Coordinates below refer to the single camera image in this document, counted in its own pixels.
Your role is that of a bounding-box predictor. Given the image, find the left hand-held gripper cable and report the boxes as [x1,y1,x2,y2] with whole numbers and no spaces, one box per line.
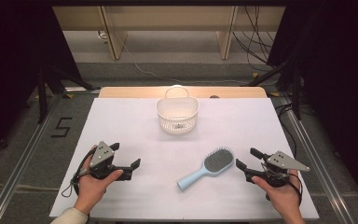
[61,147,97,199]

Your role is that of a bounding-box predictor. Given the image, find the right hand-held gripper cable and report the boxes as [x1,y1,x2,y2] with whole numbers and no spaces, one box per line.
[265,172,303,206]

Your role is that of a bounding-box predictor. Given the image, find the black floor cables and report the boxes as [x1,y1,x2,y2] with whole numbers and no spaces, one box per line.
[274,102,298,158]

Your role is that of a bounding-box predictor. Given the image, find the black curtain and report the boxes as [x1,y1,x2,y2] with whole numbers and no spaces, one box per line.
[266,0,358,216]
[0,0,84,164]

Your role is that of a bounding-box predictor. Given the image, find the hanging black cables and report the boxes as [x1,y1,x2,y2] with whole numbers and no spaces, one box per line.
[232,5,282,73]

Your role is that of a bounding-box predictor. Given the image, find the beige floor cable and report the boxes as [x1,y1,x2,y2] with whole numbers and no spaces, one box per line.
[0,182,60,192]

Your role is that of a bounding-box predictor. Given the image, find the white table cover sheet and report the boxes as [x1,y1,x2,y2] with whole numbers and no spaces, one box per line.
[48,97,321,220]

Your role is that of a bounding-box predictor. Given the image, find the light blue hairbrush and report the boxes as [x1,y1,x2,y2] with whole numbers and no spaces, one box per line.
[176,147,235,191]

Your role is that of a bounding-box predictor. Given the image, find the aluminium floor rail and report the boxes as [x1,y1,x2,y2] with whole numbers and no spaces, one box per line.
[279,95,355,224]
[0,92,67,224]

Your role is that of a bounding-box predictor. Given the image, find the white floor cable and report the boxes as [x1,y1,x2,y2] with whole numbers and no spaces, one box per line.
[122,43,253,86]

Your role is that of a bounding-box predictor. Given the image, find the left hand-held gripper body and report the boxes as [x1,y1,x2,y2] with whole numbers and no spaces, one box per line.
[89,141,125,180]

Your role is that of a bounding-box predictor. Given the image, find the black metal stand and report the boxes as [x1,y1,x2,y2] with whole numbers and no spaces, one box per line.
[248,57,303,121]
[36,63,102,125]

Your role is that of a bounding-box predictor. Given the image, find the white plastic basket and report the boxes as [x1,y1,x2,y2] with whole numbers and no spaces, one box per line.
[156,85,200,135]

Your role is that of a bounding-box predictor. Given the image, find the hand-held gripper cable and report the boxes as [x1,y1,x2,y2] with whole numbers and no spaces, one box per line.
[61,147,97,199]
[265,172,303,206]

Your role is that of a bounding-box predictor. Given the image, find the beige wooden desk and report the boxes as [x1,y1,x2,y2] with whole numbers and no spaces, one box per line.
[51,5,286,61]

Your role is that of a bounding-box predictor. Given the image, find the person's left hand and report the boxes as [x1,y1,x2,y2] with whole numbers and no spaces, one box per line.
[74,145,124,216]

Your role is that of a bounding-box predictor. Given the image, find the person's right hand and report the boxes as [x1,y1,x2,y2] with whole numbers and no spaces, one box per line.
[251,169,305,219]

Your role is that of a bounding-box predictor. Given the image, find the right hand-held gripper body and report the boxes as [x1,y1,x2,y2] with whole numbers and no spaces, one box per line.
[260,150,310,189]

